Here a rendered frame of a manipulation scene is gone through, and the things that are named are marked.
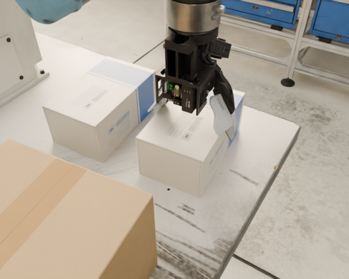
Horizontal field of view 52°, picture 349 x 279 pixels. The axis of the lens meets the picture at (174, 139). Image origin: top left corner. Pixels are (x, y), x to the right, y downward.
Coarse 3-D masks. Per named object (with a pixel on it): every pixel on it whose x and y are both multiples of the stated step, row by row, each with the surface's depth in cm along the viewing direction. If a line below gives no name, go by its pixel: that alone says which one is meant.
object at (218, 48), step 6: (216, 42) 53; (222, 42) 56; (210, 48) 52; (216, 48) 54; (222, 48) 56; (228, 48) 59; (210, 54) 53; (216, 54) 55; (222, 54) 57; (228, 54) 60
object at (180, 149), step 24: (240, 96) 66; (168, 120) 61; (192, 120) 61; (240, 120) 71; (144, 144) 58; (168, 144) 57; (192, 144) 57; (216, 144) 58; (144, 168) 62; (168, 168) 59; (192, 168) 56; (216, 168) 64; (192, 192) 60
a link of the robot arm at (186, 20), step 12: (168, 0) 45; (168, 12) 46; (180, 12) 45; (192, 12) 44; (204, 12) 45; (216, 12) 46; (168, 24) 48; (180, 24) 46; (192, 24) 46; (204, 24) 46; (216, 24) 47
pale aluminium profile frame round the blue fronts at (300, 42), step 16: (304, 0) 175; (224, 16) 205; (304, 16) 181; (256, 32) 199; (272, 32) 194; (288, 32) 190; (304, 32) 186; (240, 48) 211; (304, 48) 211; (320, 48) 185; (336, 48) 180; (272, 64) 205; (288, 64) 200; (304, 64) 198; (288, 80) 207; (336, 80) 190
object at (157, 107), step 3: (165, 84) 60; (165, 87) 60; (159, 93) 62; (162, 99) 62; (165, 99) 62; (159, 102) 63; (162, 102) 63; (165, 102) 63; (153, 105) 59; (156, 105) 63; (159, 105) 64; (162, 105) 63; (150, 108) 59; (153, 108) 65; (156, 108) 65; (159, 108) 64; (156, 111) 65
